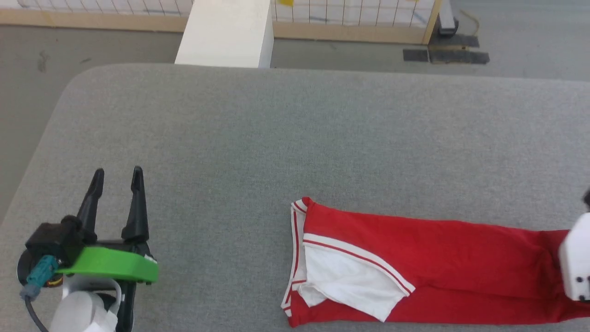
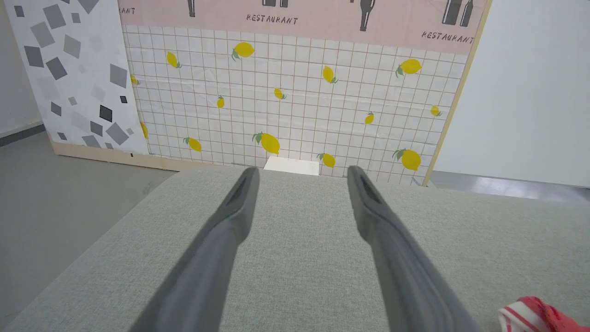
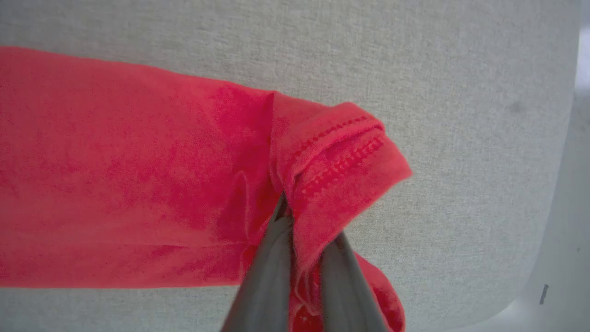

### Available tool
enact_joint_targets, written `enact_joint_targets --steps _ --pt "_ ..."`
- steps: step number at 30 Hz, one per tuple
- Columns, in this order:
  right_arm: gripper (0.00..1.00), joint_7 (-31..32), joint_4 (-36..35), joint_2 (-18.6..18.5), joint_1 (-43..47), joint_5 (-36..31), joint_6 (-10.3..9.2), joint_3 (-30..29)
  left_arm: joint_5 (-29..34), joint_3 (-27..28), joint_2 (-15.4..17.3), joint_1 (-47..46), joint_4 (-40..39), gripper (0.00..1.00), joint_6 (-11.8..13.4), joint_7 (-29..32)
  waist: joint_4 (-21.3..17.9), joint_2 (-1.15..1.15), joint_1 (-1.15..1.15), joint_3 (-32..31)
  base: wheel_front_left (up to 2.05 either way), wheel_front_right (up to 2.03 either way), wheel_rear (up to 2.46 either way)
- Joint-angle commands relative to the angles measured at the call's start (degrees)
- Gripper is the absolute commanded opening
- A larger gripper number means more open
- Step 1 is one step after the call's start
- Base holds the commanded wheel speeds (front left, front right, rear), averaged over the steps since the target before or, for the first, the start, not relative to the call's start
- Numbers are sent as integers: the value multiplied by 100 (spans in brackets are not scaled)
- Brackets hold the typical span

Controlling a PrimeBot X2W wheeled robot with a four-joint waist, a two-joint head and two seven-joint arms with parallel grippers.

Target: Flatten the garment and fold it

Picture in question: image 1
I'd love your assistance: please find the small black floor plate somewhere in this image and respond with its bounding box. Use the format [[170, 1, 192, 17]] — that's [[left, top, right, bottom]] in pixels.
[[403, 48, 430, 63]]

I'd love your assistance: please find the lemon print grid partition panel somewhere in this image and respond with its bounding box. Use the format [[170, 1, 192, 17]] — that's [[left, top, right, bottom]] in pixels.
[[0, 0, 444, 46]]

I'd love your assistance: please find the left black cable teal connector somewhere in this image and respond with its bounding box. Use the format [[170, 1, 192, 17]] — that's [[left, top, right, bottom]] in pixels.
[[19, 255, 61, 332]]

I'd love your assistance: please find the long black floor plate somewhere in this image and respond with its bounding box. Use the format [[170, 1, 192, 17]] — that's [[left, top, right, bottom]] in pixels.
[[428, 48, 490, 65]]

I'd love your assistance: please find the white rectangular box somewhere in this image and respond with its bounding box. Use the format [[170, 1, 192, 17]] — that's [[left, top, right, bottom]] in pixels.
[[174, 0, 275, 69]]

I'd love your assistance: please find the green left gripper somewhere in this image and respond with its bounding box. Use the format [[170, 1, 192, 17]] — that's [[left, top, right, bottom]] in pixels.
[[55, 166, 160, 285]]

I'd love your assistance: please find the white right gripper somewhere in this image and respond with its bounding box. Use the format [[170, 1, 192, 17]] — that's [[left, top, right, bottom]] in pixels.
[[558, 212, 590, 303]]

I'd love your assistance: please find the red basketball jersey white trim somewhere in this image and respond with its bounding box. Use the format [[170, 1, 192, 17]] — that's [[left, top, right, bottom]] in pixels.
[[280, 197, 590, 328]]

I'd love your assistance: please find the grey metal stand foot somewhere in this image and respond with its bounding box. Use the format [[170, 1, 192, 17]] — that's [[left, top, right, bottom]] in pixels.
[[437, 0, 460, 37]]

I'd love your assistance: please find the black floor mat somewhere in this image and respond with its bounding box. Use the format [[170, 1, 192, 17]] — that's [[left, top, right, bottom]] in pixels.
[[430, 33, 480, 48]]

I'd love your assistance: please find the grey fabric sofa seat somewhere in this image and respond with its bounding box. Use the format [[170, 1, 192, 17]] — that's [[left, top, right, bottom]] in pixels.
[[0, 63, 590, 332]]

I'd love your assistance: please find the thin brown floor cable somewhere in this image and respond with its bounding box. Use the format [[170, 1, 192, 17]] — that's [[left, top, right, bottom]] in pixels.
[[460, 9, 480, 36]]

